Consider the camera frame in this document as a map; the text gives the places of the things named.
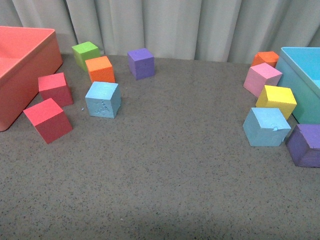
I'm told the light blue cube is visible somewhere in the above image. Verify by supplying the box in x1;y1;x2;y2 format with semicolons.
242;107;291;147
85;81;121;119

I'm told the red foam cube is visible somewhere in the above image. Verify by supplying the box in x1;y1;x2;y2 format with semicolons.
23;98;73;144
38;72;74;107

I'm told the grey curtain backdrop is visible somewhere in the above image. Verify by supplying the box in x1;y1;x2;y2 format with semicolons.
0;0;320;64

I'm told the red foam cube rear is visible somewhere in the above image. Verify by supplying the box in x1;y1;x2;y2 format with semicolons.
38;72;74;107

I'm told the orange foam cube left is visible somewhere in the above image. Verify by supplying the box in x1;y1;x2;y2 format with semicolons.
85;56;116;83

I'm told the red foam cube front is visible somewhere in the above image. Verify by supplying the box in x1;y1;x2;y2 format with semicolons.
23;98;73;144

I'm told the orange foam cube right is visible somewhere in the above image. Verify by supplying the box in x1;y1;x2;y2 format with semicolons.
251;51;279;68

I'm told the dark purple foam cube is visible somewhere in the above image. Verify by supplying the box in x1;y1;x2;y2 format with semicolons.
286;124;320;168

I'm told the pink foam cube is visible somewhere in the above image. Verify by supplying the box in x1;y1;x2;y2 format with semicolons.
243;63;283;98

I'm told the red plastic bin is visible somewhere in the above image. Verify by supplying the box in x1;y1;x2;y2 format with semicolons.
0;26;63;131

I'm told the green foam cube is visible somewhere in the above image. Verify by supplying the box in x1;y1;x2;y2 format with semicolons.
71;41;101;72

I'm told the orange foam cube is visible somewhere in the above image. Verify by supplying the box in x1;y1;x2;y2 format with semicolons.
85;56;116;83
251;51;279;68

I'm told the light blue plastic bin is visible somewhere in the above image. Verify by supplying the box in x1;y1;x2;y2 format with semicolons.
276;46;320;124

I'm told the purple foam cube back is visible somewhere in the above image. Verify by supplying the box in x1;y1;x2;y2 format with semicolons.
127;48;155;80

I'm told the yellow foam cube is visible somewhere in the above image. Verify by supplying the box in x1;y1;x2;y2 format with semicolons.
255;85;297;120

